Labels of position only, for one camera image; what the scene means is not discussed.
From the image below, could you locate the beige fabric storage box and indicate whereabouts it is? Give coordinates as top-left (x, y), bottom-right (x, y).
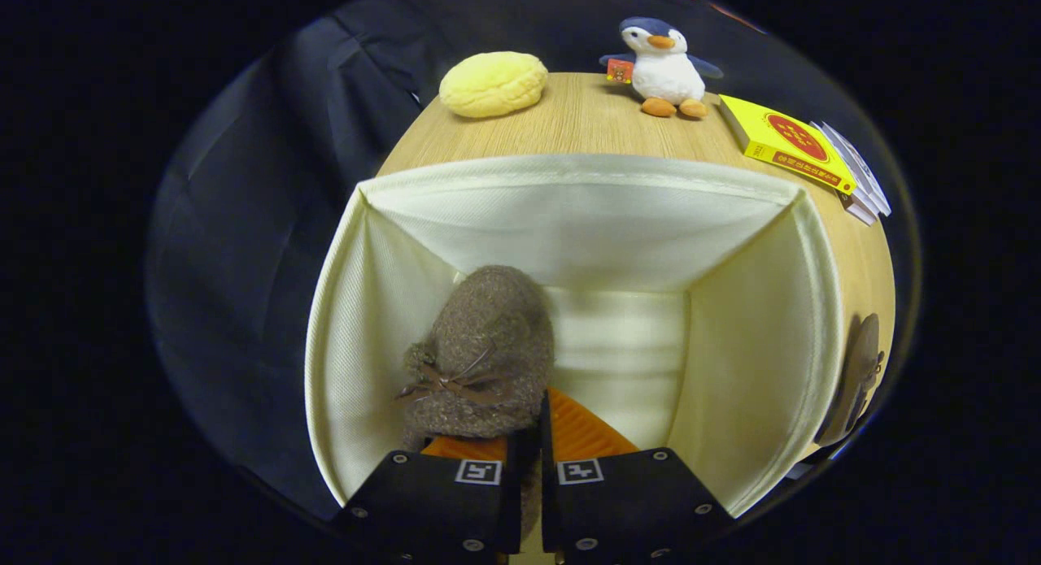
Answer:
top-left (305, 153), bottom-right (847, 519)

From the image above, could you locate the blue white penguin plush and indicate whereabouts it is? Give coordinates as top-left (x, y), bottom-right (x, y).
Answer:
top-left (599, 16), bottom-right (724, 119)

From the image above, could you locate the yellow bread plush toy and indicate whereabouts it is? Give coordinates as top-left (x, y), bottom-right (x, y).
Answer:
top-left (439, 51), bottom-right (549, 119)

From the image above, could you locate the black backdrop cloth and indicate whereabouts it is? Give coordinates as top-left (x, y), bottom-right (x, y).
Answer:
top-left (146, 0), bottom-right (895, 517)

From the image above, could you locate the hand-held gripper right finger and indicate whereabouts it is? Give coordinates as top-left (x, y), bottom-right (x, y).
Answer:
top-left (541, 388), bottom-right (734, 555)

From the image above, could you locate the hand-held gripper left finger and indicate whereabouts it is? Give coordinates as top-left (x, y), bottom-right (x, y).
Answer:
top-left (333, 431), bottom-right (522, 556)

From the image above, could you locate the yellow book red circle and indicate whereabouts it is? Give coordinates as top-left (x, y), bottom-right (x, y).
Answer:
top-left (719, 94), bottom-right (857, 195)

